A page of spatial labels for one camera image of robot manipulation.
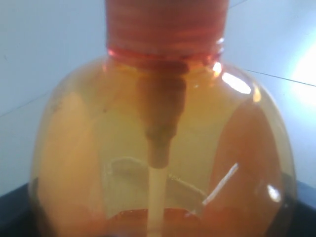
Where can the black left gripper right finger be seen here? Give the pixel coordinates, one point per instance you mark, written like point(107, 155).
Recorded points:
point(304, 219)

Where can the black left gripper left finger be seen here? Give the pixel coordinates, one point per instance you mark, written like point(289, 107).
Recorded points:
point(16, 216)

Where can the orange soap pump bottle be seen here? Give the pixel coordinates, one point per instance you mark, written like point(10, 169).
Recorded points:
point(160, 138)

